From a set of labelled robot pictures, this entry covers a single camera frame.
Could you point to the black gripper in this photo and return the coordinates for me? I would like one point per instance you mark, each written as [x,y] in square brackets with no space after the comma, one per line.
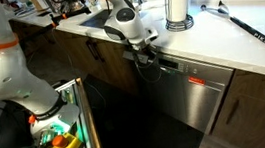
[143,51]

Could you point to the stainless steel dishwasher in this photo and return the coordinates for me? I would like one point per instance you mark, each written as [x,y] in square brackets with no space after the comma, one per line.
[188,94]

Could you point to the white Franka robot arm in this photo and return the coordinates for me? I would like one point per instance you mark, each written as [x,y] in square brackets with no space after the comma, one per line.
[2,75]

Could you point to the red dishwasher sticker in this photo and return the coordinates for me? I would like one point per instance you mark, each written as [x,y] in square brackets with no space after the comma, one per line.
[196,80]

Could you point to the dark kitchen sink basin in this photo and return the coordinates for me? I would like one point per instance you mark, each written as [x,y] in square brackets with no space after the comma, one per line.
[94,20]

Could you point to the dark wooden drawer unit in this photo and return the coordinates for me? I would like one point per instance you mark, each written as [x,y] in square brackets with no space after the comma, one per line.
[30,35]

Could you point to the wooden cabinet beside dishwasher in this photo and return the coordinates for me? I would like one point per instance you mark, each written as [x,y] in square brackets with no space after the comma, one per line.
[262,119]

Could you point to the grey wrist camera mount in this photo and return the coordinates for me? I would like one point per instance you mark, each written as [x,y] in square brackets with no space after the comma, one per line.
[129,55]

